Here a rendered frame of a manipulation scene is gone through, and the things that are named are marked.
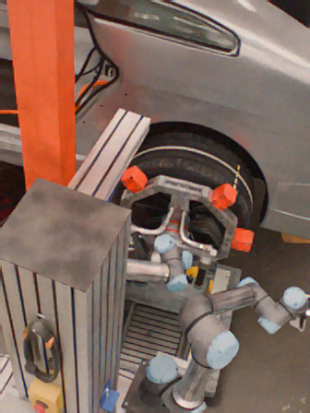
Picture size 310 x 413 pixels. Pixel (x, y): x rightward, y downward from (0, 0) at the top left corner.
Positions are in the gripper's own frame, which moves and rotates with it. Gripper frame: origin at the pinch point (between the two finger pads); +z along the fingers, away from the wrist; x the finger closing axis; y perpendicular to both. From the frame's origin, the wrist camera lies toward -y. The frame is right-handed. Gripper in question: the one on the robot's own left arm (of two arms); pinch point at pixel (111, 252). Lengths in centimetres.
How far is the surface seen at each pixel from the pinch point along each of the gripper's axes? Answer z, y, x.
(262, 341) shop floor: -32, 76, 108
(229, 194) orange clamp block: -41, -19, 33
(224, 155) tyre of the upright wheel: -34, -35, 49
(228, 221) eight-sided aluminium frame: -38, -6, 41
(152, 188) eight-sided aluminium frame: -8.8, -23.3, 25.1
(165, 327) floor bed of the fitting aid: 16, 63, 82
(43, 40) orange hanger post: -14, -81, -56
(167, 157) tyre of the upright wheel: -13, -36, 33
